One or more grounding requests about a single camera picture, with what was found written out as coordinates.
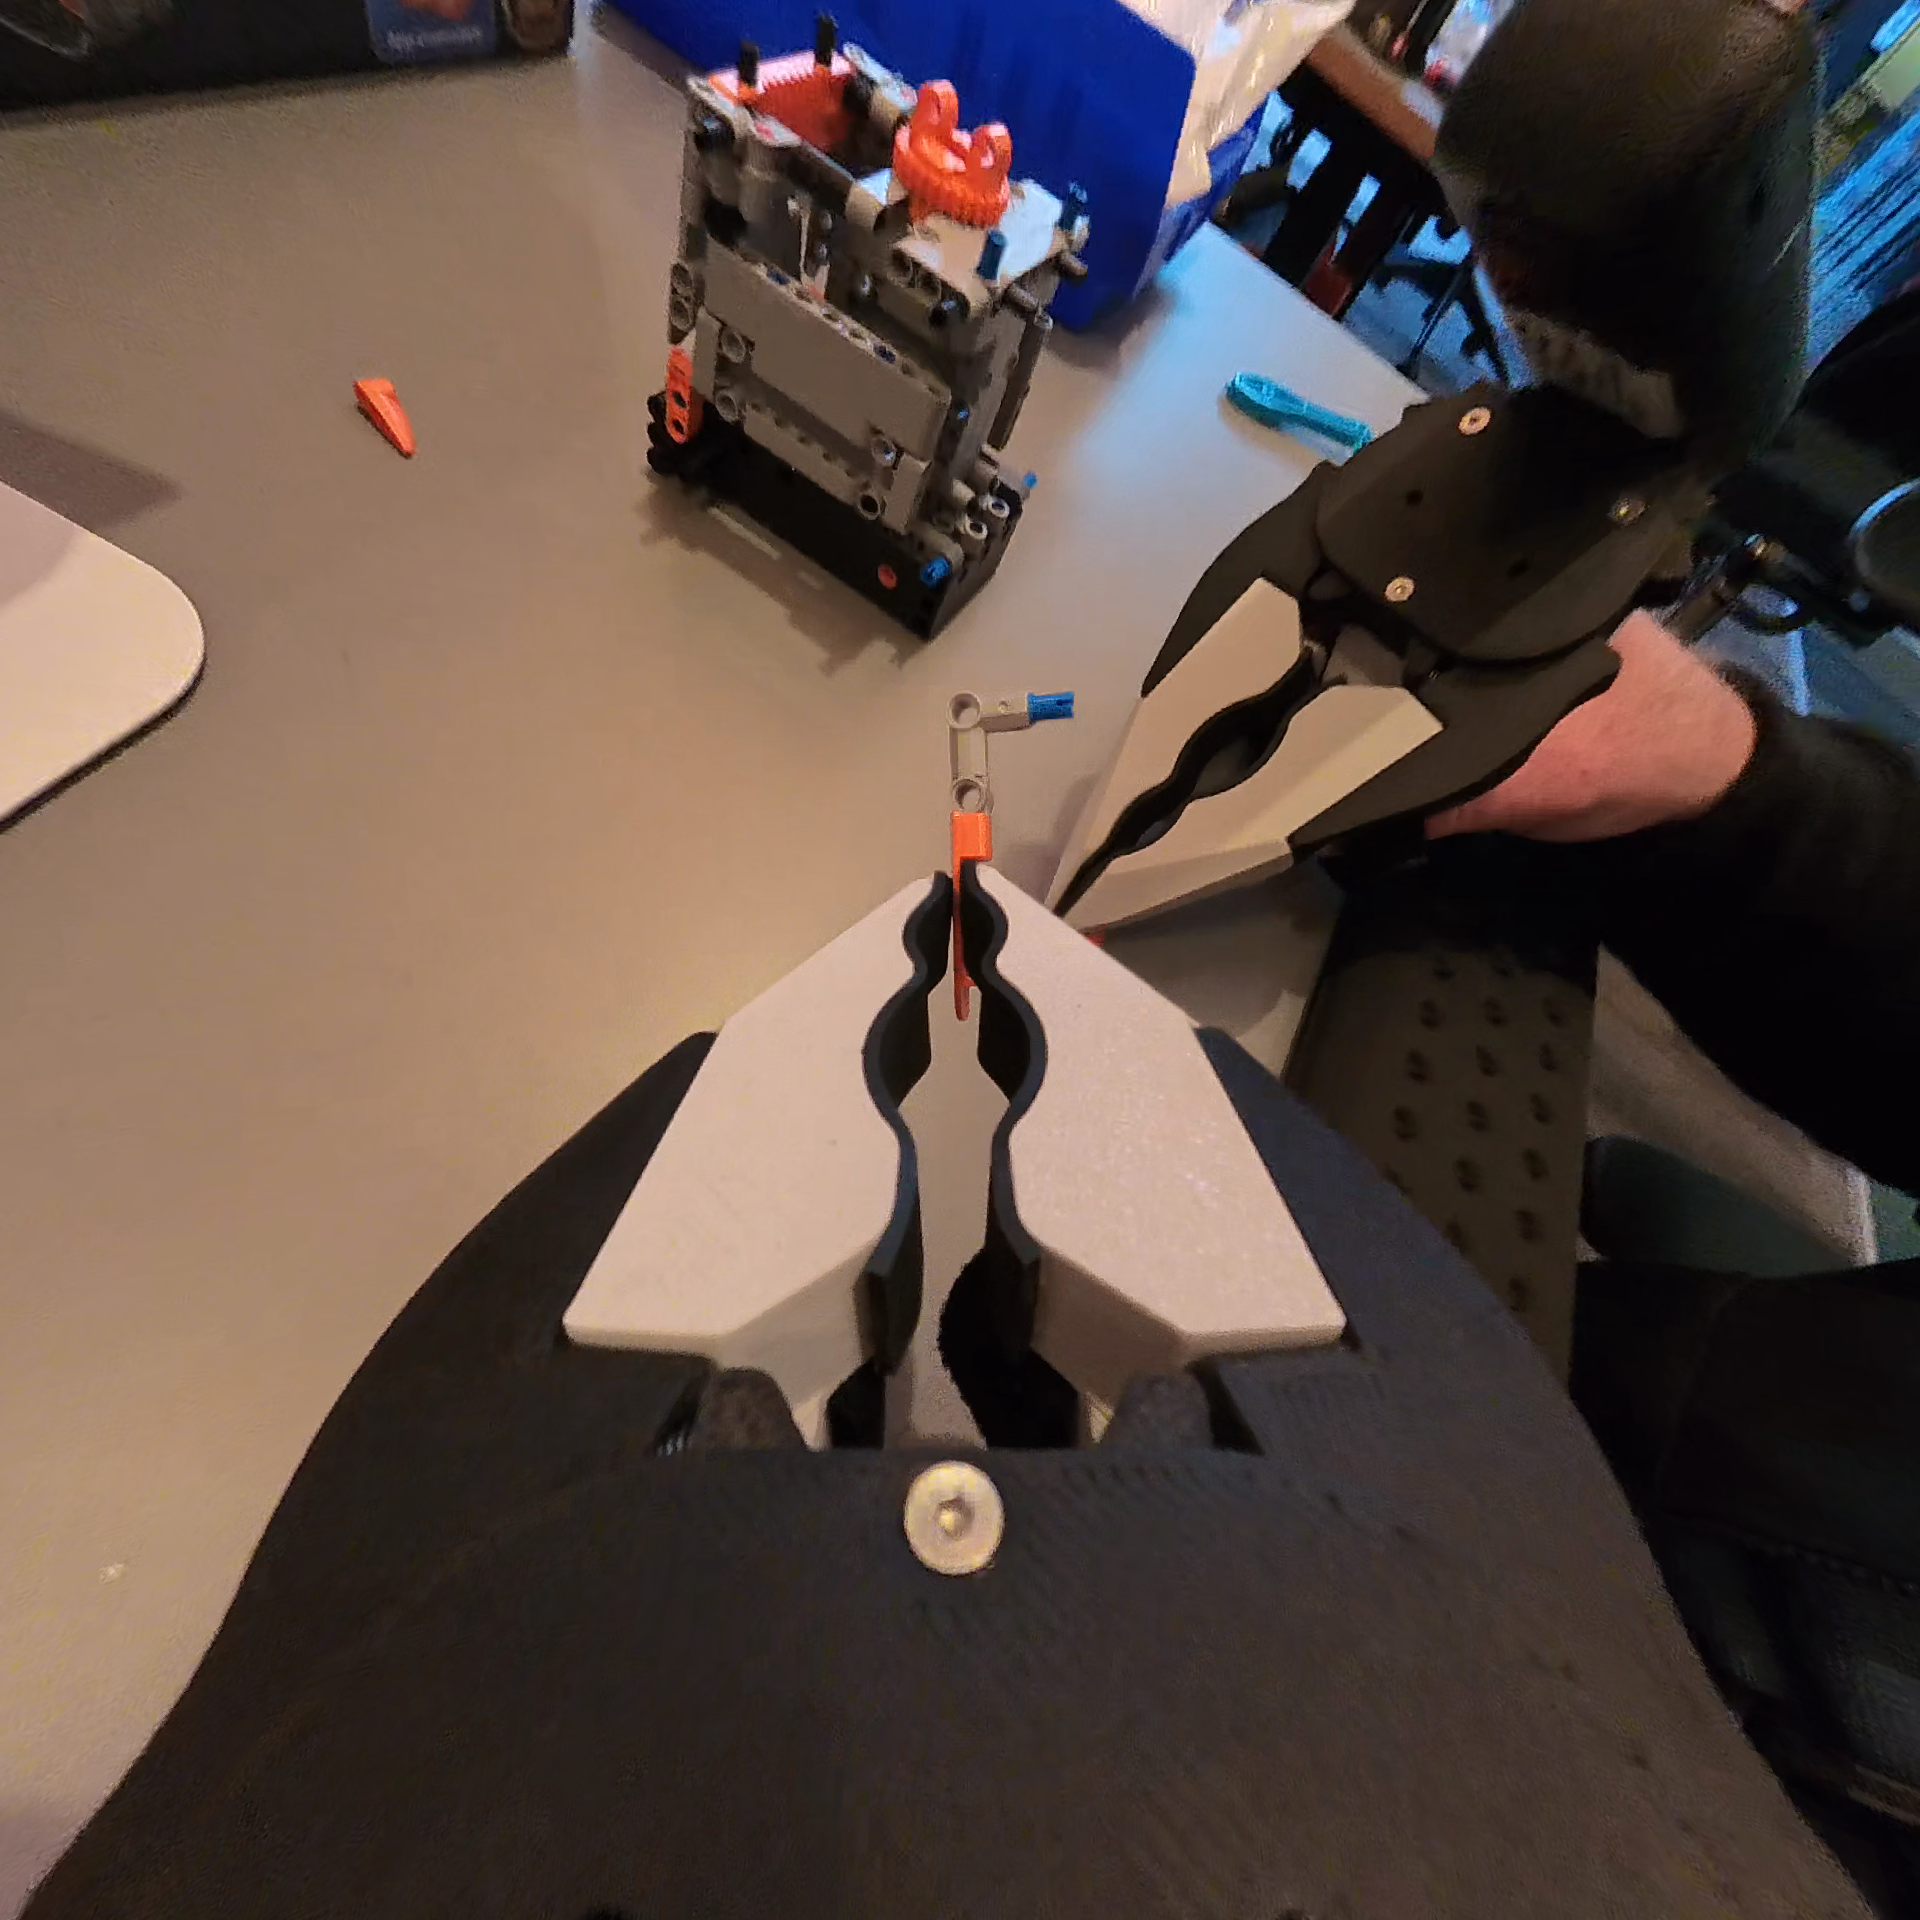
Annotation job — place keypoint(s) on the person's right hand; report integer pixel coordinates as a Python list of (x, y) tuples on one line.
[(1635, 750)]

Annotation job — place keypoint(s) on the person's right forearm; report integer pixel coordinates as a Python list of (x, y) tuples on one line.
[(1802, 929)]

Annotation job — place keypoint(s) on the wood-edged desk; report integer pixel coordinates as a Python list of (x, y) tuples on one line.
[(1359, 83)]

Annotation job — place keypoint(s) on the blue plastic bin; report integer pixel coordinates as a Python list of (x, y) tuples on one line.
[(1082, 103)]

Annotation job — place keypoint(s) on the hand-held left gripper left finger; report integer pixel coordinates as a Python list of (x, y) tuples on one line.
[(721, 1200)]

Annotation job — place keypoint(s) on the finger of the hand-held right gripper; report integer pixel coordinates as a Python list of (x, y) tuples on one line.
[(1335, 763), (1217, 660)]

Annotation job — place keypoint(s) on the grey technic brick model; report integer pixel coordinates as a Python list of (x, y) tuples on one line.
[(841, 343)]

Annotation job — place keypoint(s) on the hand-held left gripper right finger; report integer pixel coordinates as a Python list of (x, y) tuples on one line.
[(1185, 1200)]

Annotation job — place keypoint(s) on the clear plastic bags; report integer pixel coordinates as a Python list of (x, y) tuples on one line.
[(1262, 60)]

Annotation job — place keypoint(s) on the black perforated pad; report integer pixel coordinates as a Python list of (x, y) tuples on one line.
[(1469, 1082)]

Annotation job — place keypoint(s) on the dark printed toy box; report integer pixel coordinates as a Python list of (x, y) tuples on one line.
[(225, 37)]

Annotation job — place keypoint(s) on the white book stand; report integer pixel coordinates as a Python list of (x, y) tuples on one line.
[(77, 643)]

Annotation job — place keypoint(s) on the teal plastic tool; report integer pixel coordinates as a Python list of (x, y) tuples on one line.
[(1299, 413)]

